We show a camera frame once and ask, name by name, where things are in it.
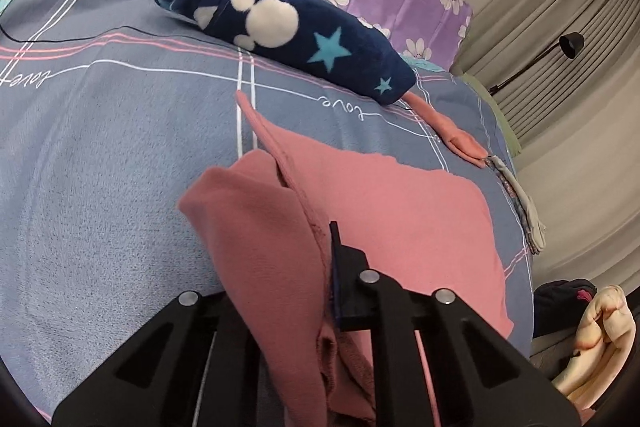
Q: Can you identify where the pink garment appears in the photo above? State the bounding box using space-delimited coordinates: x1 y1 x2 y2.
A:
178 94 513 426

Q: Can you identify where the dark clothes pile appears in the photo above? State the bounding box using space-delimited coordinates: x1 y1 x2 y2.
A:
534 279 598 338

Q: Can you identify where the salmon small garment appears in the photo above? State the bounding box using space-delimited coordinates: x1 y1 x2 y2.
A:
401 92 488 168

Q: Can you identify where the beige folded garment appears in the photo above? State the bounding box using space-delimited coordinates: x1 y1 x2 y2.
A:
487 155 547 255

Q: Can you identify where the green pillow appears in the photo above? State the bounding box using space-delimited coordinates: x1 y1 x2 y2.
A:
461 74 522 157

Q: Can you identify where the cream peach blanket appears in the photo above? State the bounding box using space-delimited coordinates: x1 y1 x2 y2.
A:
552 285 636 411

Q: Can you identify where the beige window curtain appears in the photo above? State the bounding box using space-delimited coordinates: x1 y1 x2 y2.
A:
454 0 639 291

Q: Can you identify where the blue plaid bedspread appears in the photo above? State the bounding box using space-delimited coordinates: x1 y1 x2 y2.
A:
1 0 534 414

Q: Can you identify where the navy star fleece garment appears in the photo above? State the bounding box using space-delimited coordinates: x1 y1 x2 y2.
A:
154 0 416 105

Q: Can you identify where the black floor lamp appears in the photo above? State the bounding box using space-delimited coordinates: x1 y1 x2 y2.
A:
488 31 586 96

